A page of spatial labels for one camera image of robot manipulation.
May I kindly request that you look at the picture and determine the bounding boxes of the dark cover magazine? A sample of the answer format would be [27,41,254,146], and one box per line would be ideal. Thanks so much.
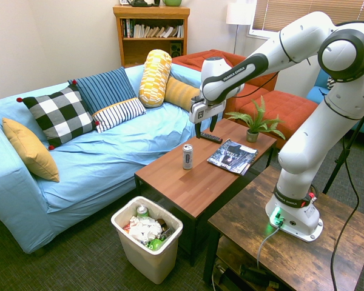
[206,138,259,176]

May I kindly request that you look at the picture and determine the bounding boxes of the plain mustard cushion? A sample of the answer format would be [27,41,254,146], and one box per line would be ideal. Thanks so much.
[2,117,61,183]

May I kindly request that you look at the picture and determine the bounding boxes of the black power strip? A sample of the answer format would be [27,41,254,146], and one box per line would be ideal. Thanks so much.
[212,263,281,291]

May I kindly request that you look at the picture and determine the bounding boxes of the yellow white patterned bolster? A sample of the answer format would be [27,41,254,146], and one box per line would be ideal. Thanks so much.
[138,48,173,109]

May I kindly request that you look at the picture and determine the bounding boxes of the light blue sofa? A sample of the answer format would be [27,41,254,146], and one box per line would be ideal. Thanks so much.
[0,64,224,255]

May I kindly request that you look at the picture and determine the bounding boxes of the silver drink can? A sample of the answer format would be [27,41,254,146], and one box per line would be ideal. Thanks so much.
[182,144,194,171]

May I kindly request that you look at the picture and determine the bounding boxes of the mustard striped bolster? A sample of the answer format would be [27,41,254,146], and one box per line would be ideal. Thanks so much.
[163,76,201,112]

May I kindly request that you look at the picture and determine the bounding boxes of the row of books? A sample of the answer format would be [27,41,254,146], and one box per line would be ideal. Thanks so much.
[122,18,185,39]

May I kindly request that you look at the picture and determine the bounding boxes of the white navy striped cushion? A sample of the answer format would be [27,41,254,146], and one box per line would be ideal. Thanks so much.
[92,96,147,134]

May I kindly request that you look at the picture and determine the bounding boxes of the potted green fern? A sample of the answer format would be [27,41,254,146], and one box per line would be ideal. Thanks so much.
[224,95,286,144]

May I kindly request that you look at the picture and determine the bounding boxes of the wooden bookshelf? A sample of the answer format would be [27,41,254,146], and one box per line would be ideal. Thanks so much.
[112,5,191,69]

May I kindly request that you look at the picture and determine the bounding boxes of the orange tufted ottoman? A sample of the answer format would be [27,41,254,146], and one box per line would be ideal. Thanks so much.
[230,90,319,150]

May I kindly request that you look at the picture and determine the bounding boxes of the rustic brown wood table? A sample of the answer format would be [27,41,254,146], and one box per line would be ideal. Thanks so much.
[202,166,364,291]

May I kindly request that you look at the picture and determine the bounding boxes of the black wrapper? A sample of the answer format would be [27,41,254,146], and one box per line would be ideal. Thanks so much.
[156,218,175,240]

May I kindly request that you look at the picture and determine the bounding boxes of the green snack packet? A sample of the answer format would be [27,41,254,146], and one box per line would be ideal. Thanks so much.
[147,238,165,252]

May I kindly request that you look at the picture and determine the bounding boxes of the black remote control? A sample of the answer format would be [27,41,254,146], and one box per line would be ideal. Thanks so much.
[199,131,224,144]

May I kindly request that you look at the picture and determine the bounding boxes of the black white checkered cushion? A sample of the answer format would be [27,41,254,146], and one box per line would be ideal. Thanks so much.
[16,84,101,151]

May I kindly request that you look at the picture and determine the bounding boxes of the black and white ornament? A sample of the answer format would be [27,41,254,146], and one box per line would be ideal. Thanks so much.
[126,0,161,8]

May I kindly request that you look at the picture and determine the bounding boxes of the cream plastic trash bin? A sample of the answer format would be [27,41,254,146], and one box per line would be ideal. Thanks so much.
[110,195,184,285]

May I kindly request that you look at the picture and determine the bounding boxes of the blue striped cushion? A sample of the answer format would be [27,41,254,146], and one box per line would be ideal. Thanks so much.
[67,66,137,115]

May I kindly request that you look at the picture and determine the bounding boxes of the grey cable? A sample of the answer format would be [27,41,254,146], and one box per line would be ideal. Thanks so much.
[256,222,283,271]

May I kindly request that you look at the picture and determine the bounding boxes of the wooden window blinds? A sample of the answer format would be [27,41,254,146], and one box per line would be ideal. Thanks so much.
[252,0,364,33]

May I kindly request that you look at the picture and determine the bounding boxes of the reddish wood coffee table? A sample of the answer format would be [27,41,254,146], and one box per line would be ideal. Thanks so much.
[134,117,277,267]

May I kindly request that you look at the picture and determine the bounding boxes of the blue armchair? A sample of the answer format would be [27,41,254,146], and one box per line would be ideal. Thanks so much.
[306,57,364,137]

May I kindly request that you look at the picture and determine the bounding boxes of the black tripod stand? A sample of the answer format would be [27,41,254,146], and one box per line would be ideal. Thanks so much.
[322,110,364,195]

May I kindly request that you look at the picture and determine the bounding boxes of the black cable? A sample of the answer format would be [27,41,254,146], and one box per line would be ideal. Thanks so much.
[329,138,361,291]

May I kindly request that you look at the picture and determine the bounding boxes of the crumpled white tissue paper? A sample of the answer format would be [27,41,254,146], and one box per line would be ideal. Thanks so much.
[128,215,163,243]

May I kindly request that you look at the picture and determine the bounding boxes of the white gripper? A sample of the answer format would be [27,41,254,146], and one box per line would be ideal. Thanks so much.
[188,96,227,139]

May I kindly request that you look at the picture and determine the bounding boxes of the black speaker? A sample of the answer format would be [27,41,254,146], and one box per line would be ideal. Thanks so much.
[169,42,183,58]

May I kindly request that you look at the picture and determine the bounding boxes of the white shade floor lamp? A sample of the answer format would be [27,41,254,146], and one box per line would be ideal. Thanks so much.
[226,2,255,55]

